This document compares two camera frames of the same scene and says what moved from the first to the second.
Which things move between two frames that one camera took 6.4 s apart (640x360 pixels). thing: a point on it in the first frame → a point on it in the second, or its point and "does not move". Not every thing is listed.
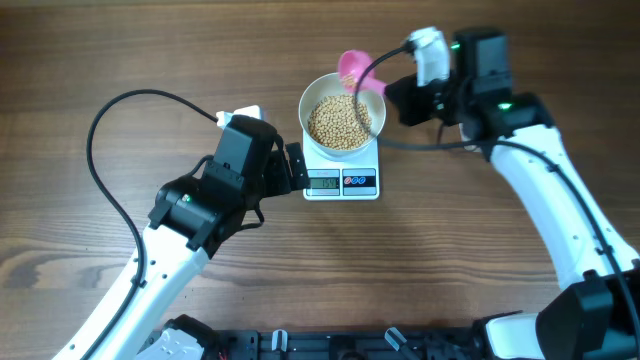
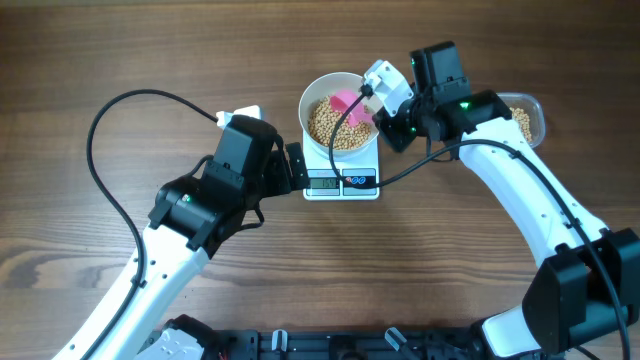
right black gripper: x=407 y=95 → x=396 y=138
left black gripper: x=279 y=166 does not move
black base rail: x=350 y=345 does not move
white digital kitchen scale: x=355 y=177 does not move
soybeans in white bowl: x=339 y=122 does not move
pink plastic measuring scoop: x=351 y=64 → x=344 y=100
